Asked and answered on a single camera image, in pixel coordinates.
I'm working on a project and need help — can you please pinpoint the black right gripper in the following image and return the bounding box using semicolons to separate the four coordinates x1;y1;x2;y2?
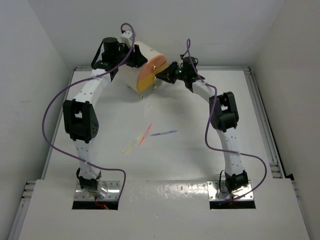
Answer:
156;61;188;85

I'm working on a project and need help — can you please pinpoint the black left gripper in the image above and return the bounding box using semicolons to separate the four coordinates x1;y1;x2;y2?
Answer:
113;42;147;69

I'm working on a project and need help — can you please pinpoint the white round drawer cabinet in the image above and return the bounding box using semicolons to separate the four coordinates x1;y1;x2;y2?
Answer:
115;41;168;99

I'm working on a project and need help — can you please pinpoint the orange thin pen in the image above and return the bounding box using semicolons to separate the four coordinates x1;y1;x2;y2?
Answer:
138;123;152;147

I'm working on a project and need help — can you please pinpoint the blue ballpoint pen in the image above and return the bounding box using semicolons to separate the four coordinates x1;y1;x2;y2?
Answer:
150;130;178;137

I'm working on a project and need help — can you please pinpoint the yellow thin pen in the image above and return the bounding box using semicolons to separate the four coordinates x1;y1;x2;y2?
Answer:
123;133;143;154

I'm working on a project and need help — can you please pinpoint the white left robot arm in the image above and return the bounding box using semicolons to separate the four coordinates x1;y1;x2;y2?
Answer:
62;36;148;193

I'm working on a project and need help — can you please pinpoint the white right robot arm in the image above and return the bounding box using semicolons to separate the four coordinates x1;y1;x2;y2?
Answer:
155;57;249;193

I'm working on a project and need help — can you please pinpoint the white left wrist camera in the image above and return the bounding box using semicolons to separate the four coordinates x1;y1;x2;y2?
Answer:
120;30;135;48

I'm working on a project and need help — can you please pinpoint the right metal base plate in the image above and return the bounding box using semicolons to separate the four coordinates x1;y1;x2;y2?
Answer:
207;180;255;202

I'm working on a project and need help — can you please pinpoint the metal base plate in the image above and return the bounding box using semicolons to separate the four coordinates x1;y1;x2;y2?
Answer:
207;180;255;202
73;180;121;202

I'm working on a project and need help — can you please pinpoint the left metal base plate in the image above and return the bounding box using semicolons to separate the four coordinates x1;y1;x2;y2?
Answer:
73;180;121;202

